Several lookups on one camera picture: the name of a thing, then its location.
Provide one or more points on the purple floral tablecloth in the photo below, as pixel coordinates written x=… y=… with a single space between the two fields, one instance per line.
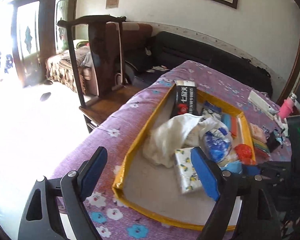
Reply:
x=110 y=216

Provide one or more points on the blue white cotton pack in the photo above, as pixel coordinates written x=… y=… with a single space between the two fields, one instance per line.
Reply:
x=211 y=110

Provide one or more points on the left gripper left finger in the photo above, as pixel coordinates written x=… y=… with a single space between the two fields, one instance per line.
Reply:
x=41 y=218

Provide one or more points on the dark wooden chair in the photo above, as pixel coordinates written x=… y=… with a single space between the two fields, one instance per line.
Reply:
x=110 y=96

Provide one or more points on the lemon print tissue pack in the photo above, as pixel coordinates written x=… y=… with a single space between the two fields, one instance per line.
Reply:
x=186 y=175

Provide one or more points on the white paper booklet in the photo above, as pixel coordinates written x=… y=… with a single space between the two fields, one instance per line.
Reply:
x=260 y=103

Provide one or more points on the blue orange sponge pack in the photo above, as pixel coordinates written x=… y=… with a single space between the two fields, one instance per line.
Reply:
x=230 y=122

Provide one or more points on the red plastic bag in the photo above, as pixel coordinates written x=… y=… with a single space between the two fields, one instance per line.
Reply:
x=245 y=154

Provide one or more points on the pink thermos bottle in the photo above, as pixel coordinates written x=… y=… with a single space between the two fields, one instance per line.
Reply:
x=287 y=107

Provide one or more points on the yellow rimmed tray box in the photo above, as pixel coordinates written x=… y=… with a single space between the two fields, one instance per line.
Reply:
x=153 y=190

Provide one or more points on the cream tissue pack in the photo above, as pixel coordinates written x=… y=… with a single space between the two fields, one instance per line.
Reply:
x=193 y=138

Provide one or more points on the blue towel cloth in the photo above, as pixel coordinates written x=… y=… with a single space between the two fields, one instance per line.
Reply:
x=238 y=167

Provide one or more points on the black motor with gear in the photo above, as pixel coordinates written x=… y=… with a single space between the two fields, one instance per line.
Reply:
x=275 y=140

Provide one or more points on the brown armchair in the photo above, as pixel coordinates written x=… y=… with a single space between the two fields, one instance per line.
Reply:
x=98 y=63

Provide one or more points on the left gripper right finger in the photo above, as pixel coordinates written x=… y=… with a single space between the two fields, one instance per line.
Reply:
x=226 y=188

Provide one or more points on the black sofa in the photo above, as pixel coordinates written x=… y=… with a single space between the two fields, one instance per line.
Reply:
x=165 y=51

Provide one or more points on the white cloth bag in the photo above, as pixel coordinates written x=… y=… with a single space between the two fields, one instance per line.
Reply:
x=162 y=141

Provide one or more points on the black box pack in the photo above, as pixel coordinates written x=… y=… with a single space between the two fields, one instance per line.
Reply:
x=185 y=98

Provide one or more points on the blue white plastic bag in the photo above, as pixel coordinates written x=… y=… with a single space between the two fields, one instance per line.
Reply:
x=215 y=139

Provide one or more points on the colourful sponge stack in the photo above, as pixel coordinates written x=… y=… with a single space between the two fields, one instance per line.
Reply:
x=261 y=149

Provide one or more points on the white work glove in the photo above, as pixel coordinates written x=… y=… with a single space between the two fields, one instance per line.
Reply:
x=281 y=123

